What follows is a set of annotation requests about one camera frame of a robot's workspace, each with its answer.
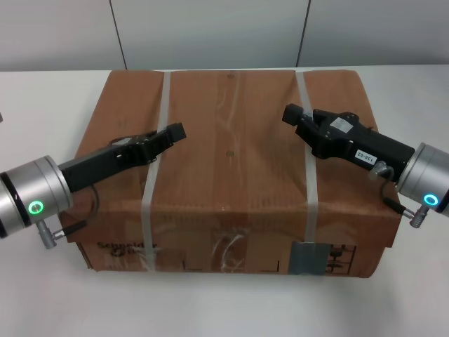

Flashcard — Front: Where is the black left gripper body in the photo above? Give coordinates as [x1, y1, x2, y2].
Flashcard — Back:
[61, 131, 159, 192]

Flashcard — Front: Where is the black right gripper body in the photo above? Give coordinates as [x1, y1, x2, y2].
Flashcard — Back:
[296, 109, 417, 182]

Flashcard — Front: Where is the white plastic packing strap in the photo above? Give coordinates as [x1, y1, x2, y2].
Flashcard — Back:
[140, 72, 173, 273]
[294, 72, 319, 244]

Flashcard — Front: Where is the brown cardboard box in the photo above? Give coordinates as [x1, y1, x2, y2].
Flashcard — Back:
[58, 69, 403, 279]

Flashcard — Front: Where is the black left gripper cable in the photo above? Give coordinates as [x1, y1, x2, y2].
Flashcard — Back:
[36, 185, 101, 250]

